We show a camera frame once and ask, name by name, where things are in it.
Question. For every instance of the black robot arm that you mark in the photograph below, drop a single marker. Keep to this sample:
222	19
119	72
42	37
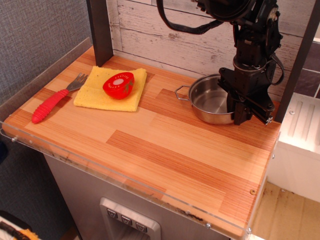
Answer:
256	38

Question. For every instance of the dark grey left post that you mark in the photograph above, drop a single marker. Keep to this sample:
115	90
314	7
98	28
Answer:
100	30

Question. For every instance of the stainless steel two-handled pot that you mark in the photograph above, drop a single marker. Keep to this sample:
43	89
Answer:
208	100

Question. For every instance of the dark grey post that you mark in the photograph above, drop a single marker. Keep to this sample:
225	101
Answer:
100	30
299	62

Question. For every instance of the dark grey right post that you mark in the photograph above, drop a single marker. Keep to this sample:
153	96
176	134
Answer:
299	62

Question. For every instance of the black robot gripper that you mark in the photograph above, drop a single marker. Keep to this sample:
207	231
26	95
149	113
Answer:
247	93

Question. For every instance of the red-handled metal fork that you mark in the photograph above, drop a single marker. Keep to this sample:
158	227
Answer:
47	106

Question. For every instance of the red toy tomato half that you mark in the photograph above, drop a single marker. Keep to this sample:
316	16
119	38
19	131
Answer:
120	85

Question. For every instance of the yellow folded cloth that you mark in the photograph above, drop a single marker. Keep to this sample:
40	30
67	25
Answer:
92	95

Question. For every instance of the grey toy fridge cabinet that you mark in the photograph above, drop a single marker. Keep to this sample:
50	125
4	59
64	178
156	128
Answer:
83	192

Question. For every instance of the silver dispenser panel with buttons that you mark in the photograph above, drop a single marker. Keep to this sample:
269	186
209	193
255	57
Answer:
127	221

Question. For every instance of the yellow object bottom left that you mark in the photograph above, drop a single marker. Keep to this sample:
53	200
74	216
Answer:
24	234

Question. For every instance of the clear acrylic edge guard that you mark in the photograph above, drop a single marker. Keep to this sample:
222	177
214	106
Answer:
210	174

